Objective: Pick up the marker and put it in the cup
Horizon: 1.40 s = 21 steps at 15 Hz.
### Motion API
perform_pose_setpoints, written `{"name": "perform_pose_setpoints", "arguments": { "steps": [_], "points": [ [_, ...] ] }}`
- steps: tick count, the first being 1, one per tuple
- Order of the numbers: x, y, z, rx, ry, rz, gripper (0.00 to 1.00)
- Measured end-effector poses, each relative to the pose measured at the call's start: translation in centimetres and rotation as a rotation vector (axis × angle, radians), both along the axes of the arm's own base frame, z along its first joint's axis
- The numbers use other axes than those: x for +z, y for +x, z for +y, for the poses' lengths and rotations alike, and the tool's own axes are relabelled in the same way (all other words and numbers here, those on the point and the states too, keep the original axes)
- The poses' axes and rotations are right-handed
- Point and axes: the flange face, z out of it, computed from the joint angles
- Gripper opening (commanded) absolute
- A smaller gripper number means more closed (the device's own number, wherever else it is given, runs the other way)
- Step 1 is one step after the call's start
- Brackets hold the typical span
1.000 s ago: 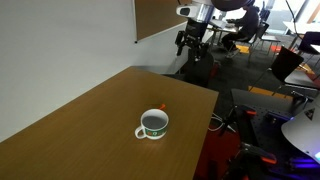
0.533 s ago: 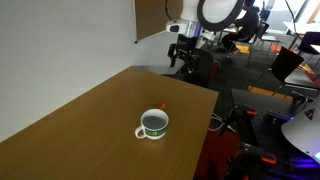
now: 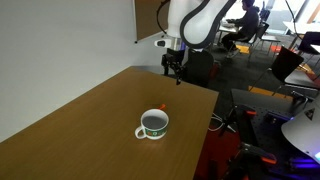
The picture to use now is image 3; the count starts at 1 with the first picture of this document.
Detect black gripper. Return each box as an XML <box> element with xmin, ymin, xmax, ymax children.
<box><xmin>161</xmin><ymin>47</ymin><xmax>187</xmax><ymax>87</ymax></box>

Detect orange marker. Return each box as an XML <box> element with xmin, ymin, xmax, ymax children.
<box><xmin>146</xmin><ymin>103</ymin><xmax>167</xmax><ymax>111</ymax></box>

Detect white mug with green print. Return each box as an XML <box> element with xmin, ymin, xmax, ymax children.
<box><xmin>134</xmin><ymin>108</ymin><xmax>170</xmax><ymax>141</ymax></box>

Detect black office chair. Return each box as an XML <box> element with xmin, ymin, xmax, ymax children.
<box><xmin>184</xmin><ymin>48</ymin><xmax>216</xmax><ymax>89</ymax></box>

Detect brown cork board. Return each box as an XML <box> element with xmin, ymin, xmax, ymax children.
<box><xmin>134</xmin><ymin>0</ymin><xmax>172</xmax><ymax>43</ymax></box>

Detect grey desk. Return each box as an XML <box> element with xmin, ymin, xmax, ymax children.
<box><xmin>218</xmin><ymin>23</ymin><xmax>242</xmax><ymax>35</ymax></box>

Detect seated person in dark hoodie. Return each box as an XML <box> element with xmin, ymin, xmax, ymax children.
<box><xmin>221</xmin><ymin>0</ymin><xmax>261</xmax><ymax>60</ymax></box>

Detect grey chair with metal legs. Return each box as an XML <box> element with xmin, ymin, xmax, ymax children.
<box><xmin>248</xmin><ymin>22</ymin><xmax>271</xmax><ymax>56</ymax></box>

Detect black perforated mounting table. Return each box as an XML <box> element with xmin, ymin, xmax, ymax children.
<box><xmin>231</xmin><ymin>88</ymin><xmax>320</xmax><ymax>180</ymax></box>

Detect black chair with angled backrest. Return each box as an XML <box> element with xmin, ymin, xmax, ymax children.
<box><xmin>270</xmin><ymin>46</ymin><xmax>305</xmax><ymax>85</ymax></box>

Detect white table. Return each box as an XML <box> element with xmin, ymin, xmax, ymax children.
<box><xmin>282</xmin><ymin>20</ymin><xmax>320</xmax><ymax>36</ymax></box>

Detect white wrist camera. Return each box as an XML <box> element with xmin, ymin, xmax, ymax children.
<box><xmin>153</xmin><ymin>38</ymin><xmax>173</xmax><ymax>48</ymax></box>

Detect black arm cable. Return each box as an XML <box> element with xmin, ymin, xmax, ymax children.
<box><xmin>155</xmin><ymin>0</ymin><xmax>170</xmax><ymax>35</ymax></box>

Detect white cable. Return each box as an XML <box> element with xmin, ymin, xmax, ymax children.
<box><xmin>207</xmin><ymin>112</ymin><xmax>236</xmax><ymax>133</ymax></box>

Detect black clamp with orange handle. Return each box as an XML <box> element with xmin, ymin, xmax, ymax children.
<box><xmin>219</xmin><ymin>104</ymin><xmax>258</xmax><ymax>138</ymax></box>
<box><xmin>229</xmin><ymin>142</ymin><xmax>278</xmax><ymax>180</ymax></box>

